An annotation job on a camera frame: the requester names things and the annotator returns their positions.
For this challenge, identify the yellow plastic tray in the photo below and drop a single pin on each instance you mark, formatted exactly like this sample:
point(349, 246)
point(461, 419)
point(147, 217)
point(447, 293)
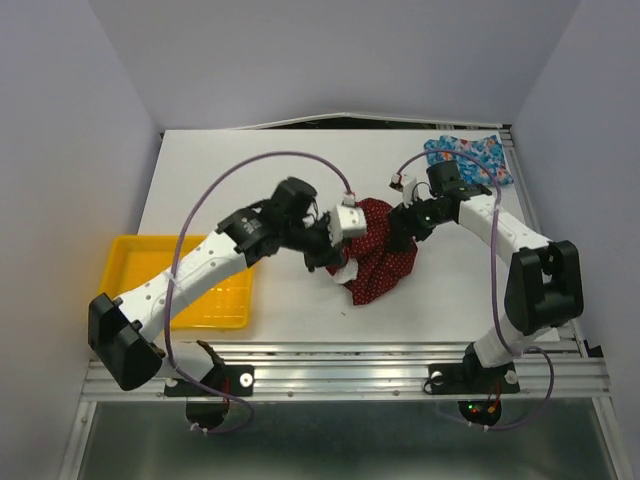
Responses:
point(134, 259)

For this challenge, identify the aluminium frame rail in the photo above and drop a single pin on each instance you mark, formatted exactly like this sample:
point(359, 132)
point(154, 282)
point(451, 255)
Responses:
point(397, 371)

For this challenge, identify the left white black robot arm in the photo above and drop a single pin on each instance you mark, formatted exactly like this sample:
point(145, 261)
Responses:
point(122, 331)

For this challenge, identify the red polka dot skirt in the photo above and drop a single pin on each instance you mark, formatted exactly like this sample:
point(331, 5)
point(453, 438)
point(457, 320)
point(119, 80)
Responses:
point(371, 268)

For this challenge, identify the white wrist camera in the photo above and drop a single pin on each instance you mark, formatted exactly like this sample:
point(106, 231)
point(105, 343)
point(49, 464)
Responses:
point(406, 185)
point(346, 220)

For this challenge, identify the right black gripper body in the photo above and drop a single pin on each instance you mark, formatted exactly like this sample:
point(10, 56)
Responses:
point(421, 216)

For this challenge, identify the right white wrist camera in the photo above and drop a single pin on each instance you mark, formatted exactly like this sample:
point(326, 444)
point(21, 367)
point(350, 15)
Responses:
point(406, 185)

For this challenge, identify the blue floral folded skirt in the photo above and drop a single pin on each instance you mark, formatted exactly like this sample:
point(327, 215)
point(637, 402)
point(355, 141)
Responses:
point(473, 157)

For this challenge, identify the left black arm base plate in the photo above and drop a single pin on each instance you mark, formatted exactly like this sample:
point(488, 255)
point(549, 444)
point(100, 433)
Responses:
point(236, 380)

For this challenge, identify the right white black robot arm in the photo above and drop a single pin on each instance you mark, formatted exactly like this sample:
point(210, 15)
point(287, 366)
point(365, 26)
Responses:
point(544, 284)

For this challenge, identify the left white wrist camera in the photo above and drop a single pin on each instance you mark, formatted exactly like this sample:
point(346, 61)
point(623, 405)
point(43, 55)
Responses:
point(346, 220)

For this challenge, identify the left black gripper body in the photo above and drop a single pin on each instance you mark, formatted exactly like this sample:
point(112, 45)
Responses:
point(314, 238)

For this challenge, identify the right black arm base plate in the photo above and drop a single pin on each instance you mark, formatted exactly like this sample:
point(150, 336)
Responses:
point(457, 379)

